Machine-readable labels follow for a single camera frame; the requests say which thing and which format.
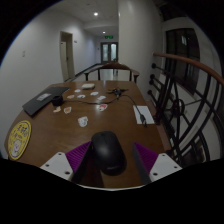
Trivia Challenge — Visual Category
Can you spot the round yellow mouse pad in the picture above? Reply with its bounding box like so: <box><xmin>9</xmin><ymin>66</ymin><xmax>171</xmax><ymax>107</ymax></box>
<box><xmin>7</xmin><ymin>119</ymin><xmax>32</xmax><ymax>161</ymax></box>

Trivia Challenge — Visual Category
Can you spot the black cable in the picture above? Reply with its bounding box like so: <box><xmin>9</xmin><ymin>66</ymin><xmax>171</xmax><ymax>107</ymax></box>
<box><xmin>64</xmin><ymin>86</ymin><xmax>148</xmax><ymax>128</ymax></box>

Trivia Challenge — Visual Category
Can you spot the white paper sheet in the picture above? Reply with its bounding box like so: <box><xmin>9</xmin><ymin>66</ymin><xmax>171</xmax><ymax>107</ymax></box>
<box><xmin>132</xmin><ymin>105</ymin><xmax>155</xmax><ymax>125</ymax></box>

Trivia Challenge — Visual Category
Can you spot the black railing with wooden handrail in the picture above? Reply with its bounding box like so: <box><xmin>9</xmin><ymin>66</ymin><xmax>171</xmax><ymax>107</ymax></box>
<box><xmin>146</xmin><ymin>52</ymin><xmax>224</xmax><ymax>168</ymax></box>

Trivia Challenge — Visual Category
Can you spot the white side door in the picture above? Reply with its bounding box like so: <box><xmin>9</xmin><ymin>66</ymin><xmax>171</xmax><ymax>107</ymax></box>
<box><xmin>59</xmin><ymin>30</ymin><xmax>76</xmax><ymax>82</ymax></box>

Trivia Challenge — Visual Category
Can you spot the flat white box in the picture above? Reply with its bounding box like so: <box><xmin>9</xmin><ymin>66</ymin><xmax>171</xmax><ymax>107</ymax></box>
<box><xmin>81</xmin><ymin>83</ymin><xmax>96</xmax><ymax>91</ymax></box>

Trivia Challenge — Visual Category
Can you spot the black computer mouse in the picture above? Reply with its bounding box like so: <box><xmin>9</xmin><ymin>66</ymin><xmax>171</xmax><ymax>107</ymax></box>
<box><xmin>90</xmin><ymin>130</ymin><xmax>128</xmax><ymax>177</ymax></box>

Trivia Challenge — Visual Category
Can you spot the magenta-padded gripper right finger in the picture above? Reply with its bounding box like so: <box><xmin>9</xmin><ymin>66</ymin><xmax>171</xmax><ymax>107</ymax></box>
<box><xmin>131</xmin><ymin>142</ymin><xmax>183</xmax><ymax>186</ymax></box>

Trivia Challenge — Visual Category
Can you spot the glass double door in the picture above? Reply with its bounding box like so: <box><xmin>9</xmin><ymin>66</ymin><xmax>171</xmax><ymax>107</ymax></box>
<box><xmin>100</xmin><ymin>41</ymin><xmax>119</xmax><ymax>64</ymax></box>

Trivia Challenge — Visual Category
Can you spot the small red white sticker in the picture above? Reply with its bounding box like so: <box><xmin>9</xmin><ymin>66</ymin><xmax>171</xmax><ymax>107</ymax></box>
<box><xmin>97</xmin><ymin>103</ymin><xmax>109</xmax><ymax>112</ymax></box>

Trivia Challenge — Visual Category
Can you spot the closed black laptop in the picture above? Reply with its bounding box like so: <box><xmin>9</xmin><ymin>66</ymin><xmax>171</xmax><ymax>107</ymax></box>
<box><xmin>22</xmin><ymin>86</ymin><xmax>71</xmax><ymax>117</ymax></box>

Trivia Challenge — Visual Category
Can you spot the small black cup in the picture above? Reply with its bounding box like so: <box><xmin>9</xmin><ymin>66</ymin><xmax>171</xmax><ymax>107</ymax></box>
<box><xmin>50</xmin><ymin>94</ymin><xmax>65</xmax><ymax>107</ymax></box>

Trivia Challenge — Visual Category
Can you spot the dark window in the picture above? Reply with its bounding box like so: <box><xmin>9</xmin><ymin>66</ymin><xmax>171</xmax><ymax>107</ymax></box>
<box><xmin>164</xmin><ymin>27</ymin><xmax>201</xmax><ymax>96</ymax></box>

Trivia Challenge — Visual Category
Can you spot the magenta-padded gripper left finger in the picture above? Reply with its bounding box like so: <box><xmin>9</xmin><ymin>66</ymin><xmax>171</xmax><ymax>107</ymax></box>
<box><xmin>39</xmin><ymin>140</ymin><xmax>101</xmax><ymax>186</ymax></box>

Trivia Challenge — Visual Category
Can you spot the wooden armchair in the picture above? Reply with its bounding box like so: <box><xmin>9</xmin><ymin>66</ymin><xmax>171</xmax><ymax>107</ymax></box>
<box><xmin>83</xmin><ymin>62</ymin><xmax>141</xmax><ymax>84</ymax></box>

